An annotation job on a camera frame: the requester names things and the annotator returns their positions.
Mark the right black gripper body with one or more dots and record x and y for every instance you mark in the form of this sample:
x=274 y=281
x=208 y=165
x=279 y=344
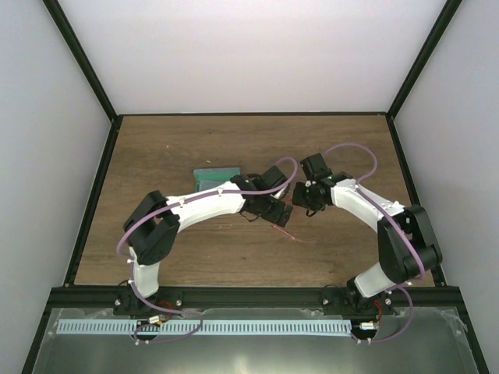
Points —
x=307 y=199

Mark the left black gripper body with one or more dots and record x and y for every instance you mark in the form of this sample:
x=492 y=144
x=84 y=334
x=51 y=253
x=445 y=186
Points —
x=265 y=211

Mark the red transparent sunglasses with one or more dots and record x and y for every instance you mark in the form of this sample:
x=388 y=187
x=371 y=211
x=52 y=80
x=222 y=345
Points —
x=290 y=235

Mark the blue green glasses case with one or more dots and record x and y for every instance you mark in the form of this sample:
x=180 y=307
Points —
x=208 y=178

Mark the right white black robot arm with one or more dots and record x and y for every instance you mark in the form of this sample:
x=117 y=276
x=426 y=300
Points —
x=406 y=242

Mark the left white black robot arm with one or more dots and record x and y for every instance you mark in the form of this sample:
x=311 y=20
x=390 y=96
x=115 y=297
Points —
x=151 y=230

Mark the clear plastic sheet cover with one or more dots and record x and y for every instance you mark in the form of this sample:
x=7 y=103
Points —
x=422 y=340

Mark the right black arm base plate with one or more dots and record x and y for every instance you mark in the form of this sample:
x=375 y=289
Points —
x=347 y=303

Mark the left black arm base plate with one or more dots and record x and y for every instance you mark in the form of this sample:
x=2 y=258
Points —
x=128 y=304

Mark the black aluminium frame rail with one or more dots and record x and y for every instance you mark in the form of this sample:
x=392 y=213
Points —
x=219 y=297

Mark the light blue slotted cable duct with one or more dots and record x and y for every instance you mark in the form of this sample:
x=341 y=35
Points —
x=287 y=327

